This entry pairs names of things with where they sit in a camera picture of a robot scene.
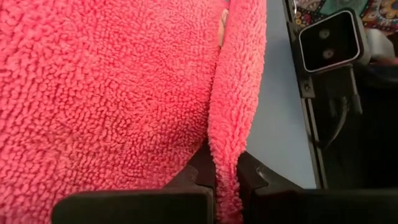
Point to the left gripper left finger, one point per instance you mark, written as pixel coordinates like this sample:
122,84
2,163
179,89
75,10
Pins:
140,207

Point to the grey padded object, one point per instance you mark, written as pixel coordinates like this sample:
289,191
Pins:
379,43

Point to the pink terry towel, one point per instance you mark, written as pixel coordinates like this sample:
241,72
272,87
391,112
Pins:
109,93

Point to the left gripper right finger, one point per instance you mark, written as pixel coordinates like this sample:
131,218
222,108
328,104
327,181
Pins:
295,207

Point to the black camera box white rim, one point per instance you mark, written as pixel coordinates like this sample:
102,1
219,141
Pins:
329,40

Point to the blue-grey table mat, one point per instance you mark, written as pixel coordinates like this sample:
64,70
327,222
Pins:
280,109

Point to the black metal table frame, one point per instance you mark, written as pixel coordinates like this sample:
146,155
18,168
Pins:
310,124

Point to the colourful patterned fabric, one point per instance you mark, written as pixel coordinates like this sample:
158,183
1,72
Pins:
379,12

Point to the black camera bracket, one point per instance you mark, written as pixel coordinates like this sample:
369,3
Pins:
335,81

